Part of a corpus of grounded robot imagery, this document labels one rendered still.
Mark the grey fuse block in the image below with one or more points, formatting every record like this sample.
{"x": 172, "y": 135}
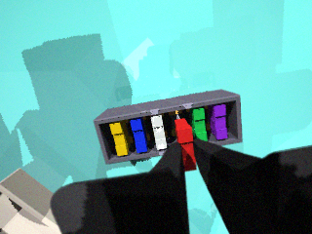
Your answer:
{"x": 125, "y": 133}

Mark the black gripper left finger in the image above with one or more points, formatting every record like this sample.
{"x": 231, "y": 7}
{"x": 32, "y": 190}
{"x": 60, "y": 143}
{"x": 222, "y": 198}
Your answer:
{"x": 115, "y": 204}

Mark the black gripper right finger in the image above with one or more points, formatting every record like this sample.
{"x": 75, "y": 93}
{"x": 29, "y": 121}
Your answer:
{"x": 253, "y": 195}

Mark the grey square tray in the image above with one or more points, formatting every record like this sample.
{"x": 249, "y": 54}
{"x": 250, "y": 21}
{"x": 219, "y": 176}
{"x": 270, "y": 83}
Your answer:
{"x": 25, "y": 206}

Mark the white fuse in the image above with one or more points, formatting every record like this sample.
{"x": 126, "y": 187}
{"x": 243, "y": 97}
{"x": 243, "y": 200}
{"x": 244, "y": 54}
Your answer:
{"x": 158, "y": 129}

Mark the green fuse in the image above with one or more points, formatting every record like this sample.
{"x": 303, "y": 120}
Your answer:
{"x": 197, "y": 115}

